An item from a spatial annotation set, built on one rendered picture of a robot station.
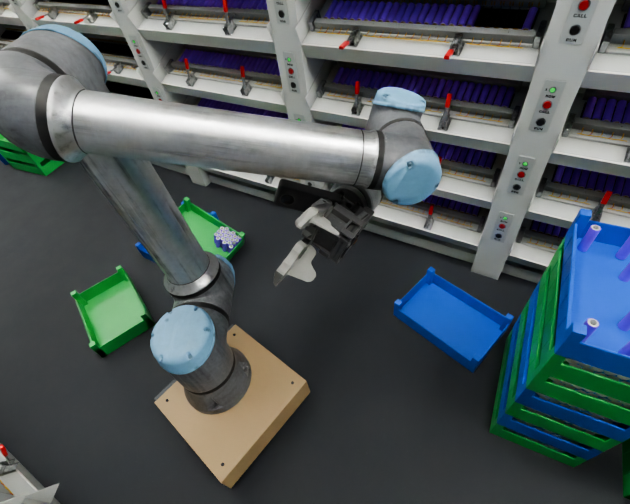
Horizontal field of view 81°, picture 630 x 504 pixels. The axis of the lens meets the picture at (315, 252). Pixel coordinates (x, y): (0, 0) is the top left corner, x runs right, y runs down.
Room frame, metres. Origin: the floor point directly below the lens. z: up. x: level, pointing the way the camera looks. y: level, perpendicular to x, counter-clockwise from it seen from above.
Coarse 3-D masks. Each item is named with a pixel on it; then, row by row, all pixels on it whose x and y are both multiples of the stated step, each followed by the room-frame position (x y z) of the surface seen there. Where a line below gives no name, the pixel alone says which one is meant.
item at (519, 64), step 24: (312, 0) 1.20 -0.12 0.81; (312, 24) 1.15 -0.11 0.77; (312, 48) 1.11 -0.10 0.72; (336, 48) 1.06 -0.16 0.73; (360, 48) 1.02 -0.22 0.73; (384, 48) 0.99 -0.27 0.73; (408, 48) 0.96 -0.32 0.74; (432, 48) 0.93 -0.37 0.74; (480, 48) 0.87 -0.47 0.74; (504, 48) 0.84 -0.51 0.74; (528, 48) 0.81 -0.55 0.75; (456, 72) 0.88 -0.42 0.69; (480, 72) 0.84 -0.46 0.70; (504, 72) 0.81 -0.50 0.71; (528, 72) 0.77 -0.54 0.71
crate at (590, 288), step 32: (576, 224) 0.46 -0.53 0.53; (608, 224) 0.45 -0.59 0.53; (576, 256) 0.42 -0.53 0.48; (608, 256) 0.41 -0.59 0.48; (576, 288) 0.35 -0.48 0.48; (608, 288) 0.34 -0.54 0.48; (576, 320) 0.29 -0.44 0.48; (608, 320) 0.28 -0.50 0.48; (576, 352) 0.22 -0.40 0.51; (608, 352) 0.20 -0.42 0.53
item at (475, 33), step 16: (320, 32) 1.13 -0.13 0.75; (368, 32) 1.05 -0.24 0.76; (384, 32) 1.03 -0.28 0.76; (400, 32) 1.00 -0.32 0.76; (416, 32) 0.98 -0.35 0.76; (432, 32) 0.95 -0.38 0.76; (448, 32) 0.93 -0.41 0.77; (464, 32) 0.90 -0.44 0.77; (480, 32) 0.88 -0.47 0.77; (496, 32) 0.86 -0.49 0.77; (512, 32) 0.84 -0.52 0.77; (528, 32) 0.83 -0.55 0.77
